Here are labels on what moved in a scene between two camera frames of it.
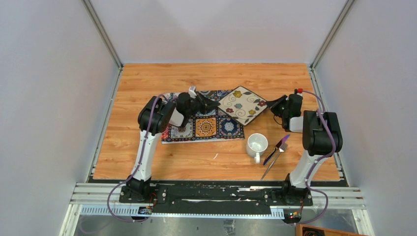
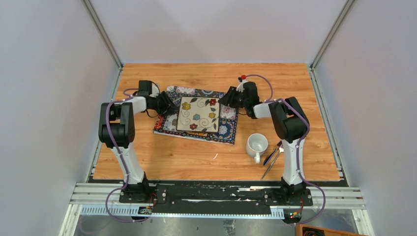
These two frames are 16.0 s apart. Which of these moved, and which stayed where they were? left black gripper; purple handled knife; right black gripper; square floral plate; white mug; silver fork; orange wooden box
Moved: right black gripper; left black gripper; square floral plate
Stayed: silver fork; purple handled knife; orange wooden box; white mug
